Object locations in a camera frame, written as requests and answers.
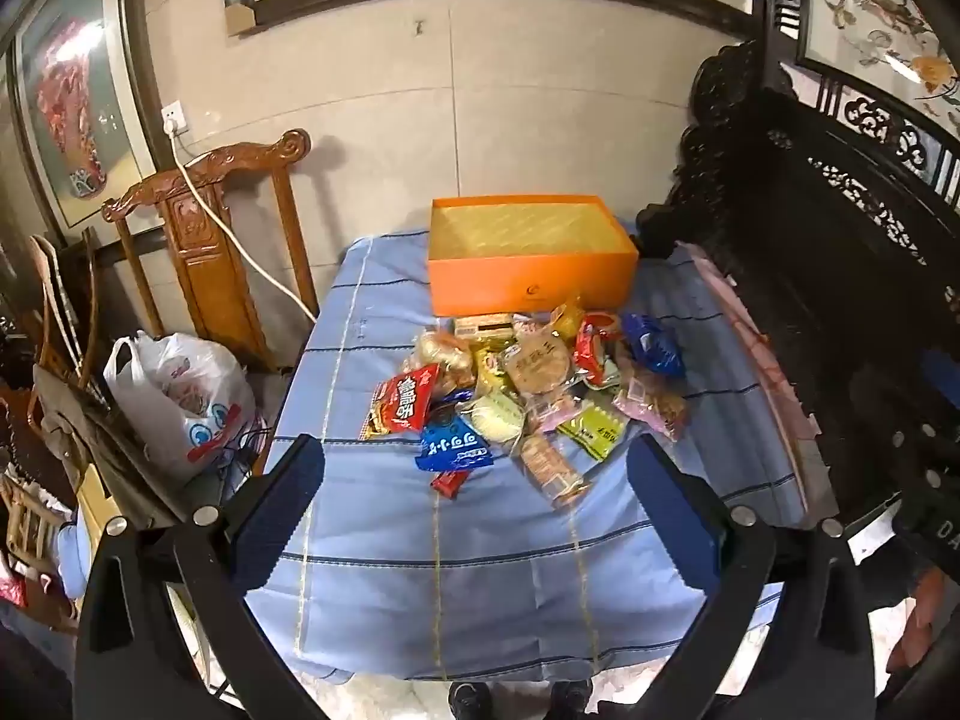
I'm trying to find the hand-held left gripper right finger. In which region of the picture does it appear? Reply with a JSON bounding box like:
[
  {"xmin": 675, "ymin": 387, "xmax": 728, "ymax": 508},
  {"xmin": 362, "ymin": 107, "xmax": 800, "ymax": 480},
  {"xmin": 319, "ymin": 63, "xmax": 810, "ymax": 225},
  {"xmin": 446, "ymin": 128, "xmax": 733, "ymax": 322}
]
[{"xmin": 626, "ymin": 433, "xmax": 878, "ymax": 720}]

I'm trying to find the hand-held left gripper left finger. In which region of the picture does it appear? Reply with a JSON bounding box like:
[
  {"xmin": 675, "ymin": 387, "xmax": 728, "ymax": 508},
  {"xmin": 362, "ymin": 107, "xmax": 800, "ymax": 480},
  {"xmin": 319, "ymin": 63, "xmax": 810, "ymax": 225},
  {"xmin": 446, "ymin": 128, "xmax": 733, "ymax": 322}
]
[{"xmin": 73, "ymin": 433, "xmax": 331, "ymax": 720}]

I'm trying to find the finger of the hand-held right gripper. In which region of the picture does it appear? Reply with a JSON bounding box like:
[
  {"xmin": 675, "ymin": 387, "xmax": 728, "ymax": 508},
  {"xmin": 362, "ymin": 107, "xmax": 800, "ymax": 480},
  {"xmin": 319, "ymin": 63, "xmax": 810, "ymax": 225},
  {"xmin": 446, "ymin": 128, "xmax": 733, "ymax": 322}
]
[{"xmin": 889, "ymin": 345, "xmax": 960, "ymax": 503}]

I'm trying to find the blue white cookie packet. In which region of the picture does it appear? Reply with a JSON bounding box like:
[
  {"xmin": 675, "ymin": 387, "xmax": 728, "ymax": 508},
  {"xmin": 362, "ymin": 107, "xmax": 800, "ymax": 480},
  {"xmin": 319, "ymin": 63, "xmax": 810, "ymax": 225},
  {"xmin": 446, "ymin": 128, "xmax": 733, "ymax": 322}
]
[{"xmin": 621, "ymin": 311, "xmax": 687, "ymax": 380}]

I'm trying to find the pile of assorted snacks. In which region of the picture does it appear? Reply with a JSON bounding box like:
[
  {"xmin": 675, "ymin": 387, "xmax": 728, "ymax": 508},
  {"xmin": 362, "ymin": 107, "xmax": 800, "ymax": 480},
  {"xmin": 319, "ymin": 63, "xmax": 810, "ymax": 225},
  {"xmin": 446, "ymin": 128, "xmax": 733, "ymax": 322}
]
[{"xmin": 358, "ymin": 296, "xmax": 691, "ymax": 515}]

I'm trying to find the round red label cracker packet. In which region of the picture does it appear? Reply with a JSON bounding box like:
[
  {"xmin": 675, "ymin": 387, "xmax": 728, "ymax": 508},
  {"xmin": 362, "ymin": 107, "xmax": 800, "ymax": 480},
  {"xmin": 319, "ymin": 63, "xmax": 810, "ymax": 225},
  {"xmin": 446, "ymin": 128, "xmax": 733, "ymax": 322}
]
[{"xmin": 576, "ymin": 310, "xmax": 625, "ymax": 350}]

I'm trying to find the orange cardboard box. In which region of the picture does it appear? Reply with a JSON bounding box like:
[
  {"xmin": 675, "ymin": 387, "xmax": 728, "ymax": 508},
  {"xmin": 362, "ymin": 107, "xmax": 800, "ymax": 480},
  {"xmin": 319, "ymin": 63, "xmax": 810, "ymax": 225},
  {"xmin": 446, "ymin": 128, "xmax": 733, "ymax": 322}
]
[{"xmin": 426, "ymin": 195, "xmax": 640, "ymax": 316}]

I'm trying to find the person's right hand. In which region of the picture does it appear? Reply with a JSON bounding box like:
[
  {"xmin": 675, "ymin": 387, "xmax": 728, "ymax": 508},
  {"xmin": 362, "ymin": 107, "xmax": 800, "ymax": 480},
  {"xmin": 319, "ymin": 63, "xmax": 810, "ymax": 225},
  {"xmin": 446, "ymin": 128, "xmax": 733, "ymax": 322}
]
[{"xmin": 889, "ymin": 566, "xmax": 960, "ymax": 680}]

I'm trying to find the white plastic shopping bag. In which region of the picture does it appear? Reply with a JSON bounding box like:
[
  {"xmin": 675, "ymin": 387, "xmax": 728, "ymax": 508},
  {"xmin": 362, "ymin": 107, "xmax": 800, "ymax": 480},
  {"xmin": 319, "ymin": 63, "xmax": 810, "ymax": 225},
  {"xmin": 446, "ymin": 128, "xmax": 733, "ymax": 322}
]
[{"xmin": 103, "ymin": 331, "xmax": 260, "ymax": 481}]

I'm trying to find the dark carved wooden furniture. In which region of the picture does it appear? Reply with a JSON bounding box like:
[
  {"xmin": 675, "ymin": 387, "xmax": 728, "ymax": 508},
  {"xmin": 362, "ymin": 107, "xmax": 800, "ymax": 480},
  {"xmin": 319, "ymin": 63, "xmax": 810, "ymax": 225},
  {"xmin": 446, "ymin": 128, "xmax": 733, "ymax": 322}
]
[{"xmin": 637, "ymin": 37, "xmax": 960, "ymax": 541}]

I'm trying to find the blue striped tablecloth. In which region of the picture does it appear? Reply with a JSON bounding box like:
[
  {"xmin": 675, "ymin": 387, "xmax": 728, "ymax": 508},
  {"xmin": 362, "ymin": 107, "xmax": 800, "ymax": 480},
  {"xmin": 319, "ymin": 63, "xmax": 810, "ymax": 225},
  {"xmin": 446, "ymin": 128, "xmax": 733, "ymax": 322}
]
[{"xmin": 244, "ymin": 229, "xmax": 815, "ymax": 683}]

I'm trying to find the grey jacket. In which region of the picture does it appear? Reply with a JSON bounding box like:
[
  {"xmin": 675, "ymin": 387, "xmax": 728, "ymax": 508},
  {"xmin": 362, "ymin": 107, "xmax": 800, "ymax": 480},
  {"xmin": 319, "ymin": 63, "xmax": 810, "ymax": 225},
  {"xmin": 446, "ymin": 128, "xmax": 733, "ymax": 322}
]
[{"xmin": 34, "ymin": 367, "xmax": 177, "ymax": 530}]

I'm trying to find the light blue cloth bundle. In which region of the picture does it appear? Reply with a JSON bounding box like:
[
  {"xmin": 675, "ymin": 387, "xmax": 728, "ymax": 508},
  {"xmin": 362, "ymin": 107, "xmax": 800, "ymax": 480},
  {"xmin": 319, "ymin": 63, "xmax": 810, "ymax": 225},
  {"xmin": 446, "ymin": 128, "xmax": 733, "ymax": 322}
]
[{"xmin": 56, "ymin": 517, "xmax": 102, "ymax": 601}]

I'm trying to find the person's black shoe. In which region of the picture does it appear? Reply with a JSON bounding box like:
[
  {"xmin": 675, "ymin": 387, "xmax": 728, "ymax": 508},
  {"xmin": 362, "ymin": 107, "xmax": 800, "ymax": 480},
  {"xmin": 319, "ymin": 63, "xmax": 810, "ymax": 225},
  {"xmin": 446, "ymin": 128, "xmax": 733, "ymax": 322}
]
[
  {"xmin": 551, "ymin": 679, "xmax": 593, "ymax": 720},
  {"xmin": 448, "ymin": 682, "xmax": 493, "ymax": 720}
]

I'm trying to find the small wooden stool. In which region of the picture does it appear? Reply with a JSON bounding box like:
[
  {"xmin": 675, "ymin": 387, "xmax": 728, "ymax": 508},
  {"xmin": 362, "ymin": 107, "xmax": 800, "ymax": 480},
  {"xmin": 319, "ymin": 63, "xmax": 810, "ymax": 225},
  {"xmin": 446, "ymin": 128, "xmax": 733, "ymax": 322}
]
[{"xmin": 0, "ymin": 469, "xmax": 65, "ymax": 578}]

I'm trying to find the carved light wooden chair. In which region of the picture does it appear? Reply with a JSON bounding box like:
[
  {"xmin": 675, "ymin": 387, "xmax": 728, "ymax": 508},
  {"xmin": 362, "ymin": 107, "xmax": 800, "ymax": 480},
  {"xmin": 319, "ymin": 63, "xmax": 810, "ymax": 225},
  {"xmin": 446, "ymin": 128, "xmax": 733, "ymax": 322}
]
[{"xmin": 101, "ymin": 129, "xmax": 320, "ymax": 372}]

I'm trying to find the folded wooden chair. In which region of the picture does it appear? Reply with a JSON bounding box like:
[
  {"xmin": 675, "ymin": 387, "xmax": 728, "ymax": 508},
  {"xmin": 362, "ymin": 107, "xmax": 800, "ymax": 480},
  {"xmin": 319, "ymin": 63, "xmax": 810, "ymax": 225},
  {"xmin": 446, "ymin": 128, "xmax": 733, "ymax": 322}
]
[{"xmin": 26, "ymin": 229, "xmax": 106, "ymax": 391}]

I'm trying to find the framed red painting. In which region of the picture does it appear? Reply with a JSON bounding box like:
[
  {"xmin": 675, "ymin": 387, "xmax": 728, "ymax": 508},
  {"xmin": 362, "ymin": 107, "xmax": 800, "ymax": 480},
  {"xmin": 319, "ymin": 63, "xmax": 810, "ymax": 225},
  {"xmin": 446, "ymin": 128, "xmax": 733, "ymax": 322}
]
[{"xmin": 7, "ymin": 0, "xmax": 162, "ymax": 241}]

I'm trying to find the white power cable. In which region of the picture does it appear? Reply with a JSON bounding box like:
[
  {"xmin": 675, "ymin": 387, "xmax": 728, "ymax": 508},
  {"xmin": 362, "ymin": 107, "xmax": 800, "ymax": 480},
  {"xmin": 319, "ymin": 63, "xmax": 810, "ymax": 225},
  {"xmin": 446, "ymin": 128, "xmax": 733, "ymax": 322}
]
[{"xmin": 171, "ymin": 131, "xmax": 317, "ymax": 321}]

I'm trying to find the floral painting carved dark frame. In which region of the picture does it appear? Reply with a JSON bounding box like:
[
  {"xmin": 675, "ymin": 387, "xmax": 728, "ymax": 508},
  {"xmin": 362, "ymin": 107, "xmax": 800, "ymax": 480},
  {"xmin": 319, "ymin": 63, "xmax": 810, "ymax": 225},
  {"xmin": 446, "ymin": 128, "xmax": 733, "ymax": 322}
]
[{"xmin": 757, "ymin": 0, "xmax": 960, "ymax": 203}]

